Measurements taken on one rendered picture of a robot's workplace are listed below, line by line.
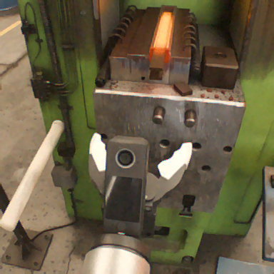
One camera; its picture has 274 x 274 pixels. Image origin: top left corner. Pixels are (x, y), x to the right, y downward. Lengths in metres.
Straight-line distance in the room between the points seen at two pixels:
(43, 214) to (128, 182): 1.33
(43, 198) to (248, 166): 1.10
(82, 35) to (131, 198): 0.65
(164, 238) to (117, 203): 0.97
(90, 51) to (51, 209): 0.98
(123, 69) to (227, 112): 0.28
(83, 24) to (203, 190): 0.62
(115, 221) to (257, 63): 0.68
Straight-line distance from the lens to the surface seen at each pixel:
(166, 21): 0.91
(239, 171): 1.18
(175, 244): 1.31
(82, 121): 1.07
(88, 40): 0.91
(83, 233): 1.53
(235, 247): 1.54
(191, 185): 0.92
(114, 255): 0.32
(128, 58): 0.74
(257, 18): 0.86
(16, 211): 0.87
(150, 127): 0.77
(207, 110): 0.73
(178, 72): 0.74
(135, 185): 0.32
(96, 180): 0.39
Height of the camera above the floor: 1.30
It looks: 41 degrees down
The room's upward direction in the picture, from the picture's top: straight up
